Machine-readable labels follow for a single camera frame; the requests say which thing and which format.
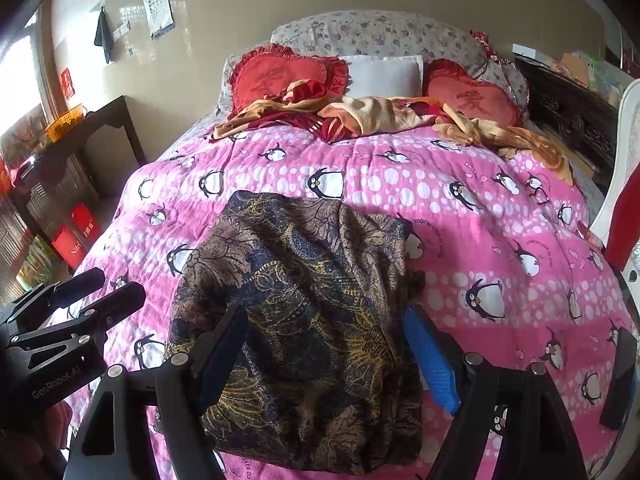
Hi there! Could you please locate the yellow and red blanket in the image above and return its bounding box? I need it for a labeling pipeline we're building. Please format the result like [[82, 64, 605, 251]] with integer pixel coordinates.
[[212, 80, 575, 187]]

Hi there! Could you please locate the eye chart wall poster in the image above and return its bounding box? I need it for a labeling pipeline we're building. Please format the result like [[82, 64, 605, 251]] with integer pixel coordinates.
[[139, 0, 177, 41]]

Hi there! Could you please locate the person's left hand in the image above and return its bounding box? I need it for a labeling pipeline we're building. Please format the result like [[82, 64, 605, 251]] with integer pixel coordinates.
[[0, 400, 76, 480]]

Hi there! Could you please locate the dark carved wooden cabinet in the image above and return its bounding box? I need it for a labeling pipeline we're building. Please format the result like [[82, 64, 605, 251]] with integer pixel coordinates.
[[512, 54, 627, 188]]

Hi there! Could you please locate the dark wooden side table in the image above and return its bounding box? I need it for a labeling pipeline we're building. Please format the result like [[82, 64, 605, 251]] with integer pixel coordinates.
[[9, 95, 147, 263]]

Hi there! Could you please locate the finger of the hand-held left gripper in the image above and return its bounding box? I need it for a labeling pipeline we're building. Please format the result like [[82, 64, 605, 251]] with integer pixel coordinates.
[[0, 267, 107, 328], [7, 281, 147, 368]]

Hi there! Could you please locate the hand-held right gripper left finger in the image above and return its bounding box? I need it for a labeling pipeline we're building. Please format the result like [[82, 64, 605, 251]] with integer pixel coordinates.
[[62, 304, 249, 480]]

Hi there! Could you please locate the brown blue patterned garment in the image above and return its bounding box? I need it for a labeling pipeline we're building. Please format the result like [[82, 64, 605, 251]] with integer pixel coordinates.
[[164, 191, 427, 479]]

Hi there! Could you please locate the black phone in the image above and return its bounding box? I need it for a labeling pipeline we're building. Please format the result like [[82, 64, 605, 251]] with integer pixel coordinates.
[[599, 327, 639, 432]]

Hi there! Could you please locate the pink penguin print blanket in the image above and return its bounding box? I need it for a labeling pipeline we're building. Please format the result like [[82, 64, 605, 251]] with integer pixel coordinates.
[[65, 110, 640, 480]]

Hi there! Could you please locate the orange plastic basket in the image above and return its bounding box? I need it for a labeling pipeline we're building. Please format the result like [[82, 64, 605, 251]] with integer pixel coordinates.
[[43, 104, 87, 144]]

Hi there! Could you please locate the red heart pillow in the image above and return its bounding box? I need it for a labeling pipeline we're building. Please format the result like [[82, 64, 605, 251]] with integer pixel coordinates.
[[421, 58, 524, 129], [229, 44, 350, 122]]

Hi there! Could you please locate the white pillow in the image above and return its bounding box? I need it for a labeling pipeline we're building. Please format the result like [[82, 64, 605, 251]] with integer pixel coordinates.
[[344, 55, 424, 99]]

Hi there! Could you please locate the red chair cushion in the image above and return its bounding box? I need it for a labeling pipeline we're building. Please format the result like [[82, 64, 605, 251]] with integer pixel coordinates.
[[617, 160, 640, 272]]

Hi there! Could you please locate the white chair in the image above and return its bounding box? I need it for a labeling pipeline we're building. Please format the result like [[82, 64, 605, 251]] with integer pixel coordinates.
[[589, 79, 640, 273]]

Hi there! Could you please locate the red gift box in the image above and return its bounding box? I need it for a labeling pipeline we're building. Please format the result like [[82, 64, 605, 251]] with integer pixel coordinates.
[[50, 224, 91, 271], [70, 202, 104, 243]]

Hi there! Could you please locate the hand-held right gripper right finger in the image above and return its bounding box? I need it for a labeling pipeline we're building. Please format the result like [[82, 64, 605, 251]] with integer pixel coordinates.
[[404, 303, 587, 480]]

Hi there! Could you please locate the floral pillow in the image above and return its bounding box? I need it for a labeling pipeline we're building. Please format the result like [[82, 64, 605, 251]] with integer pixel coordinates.
[[220, 9, 531, 113]]

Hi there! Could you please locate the dark hanging cloth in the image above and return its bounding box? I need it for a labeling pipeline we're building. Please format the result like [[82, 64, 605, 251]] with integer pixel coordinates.
[[93, 7, 116, 64]]

